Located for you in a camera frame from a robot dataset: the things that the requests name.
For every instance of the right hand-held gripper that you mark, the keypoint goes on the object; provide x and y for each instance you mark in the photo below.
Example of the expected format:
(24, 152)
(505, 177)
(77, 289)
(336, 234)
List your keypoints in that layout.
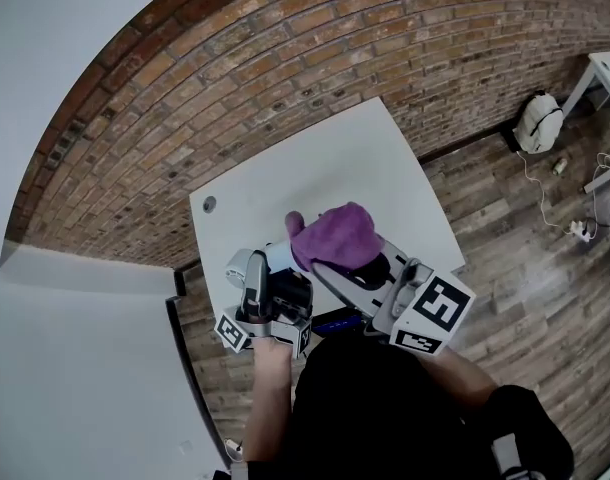
(435, 313)

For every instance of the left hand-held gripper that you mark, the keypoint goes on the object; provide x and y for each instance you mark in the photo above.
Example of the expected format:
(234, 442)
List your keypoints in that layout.
(280, 330)

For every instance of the purple wiping cloth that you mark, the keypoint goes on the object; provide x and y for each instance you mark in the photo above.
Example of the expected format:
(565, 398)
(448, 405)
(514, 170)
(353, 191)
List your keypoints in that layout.
(340, 238)

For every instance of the person's left forearm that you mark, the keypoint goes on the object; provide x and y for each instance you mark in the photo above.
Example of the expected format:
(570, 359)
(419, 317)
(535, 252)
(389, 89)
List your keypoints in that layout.
(270, 403)

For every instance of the person's right forearm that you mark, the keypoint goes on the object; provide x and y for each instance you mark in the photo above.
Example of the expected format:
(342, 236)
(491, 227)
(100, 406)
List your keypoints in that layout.
(465, 378)

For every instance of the black device with blue screen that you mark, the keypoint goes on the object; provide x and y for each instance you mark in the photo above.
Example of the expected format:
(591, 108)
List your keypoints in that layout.
(335, 324)

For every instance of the person's black shirt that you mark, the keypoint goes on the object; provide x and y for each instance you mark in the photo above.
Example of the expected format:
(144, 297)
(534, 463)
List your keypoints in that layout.
(385, 418)

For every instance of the white power strip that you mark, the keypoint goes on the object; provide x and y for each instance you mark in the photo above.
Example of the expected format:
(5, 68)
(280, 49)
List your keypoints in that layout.
(581, 230)

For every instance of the small drink can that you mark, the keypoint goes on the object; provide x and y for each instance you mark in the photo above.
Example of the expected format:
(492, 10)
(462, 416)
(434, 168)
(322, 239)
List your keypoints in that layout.
(560, 166)

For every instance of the white backpack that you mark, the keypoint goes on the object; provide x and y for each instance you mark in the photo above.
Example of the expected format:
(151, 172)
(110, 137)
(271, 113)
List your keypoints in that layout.
(537, 123)

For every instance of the black metal frame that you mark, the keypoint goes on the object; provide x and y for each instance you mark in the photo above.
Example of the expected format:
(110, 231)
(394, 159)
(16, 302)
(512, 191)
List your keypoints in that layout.
(190, 368)

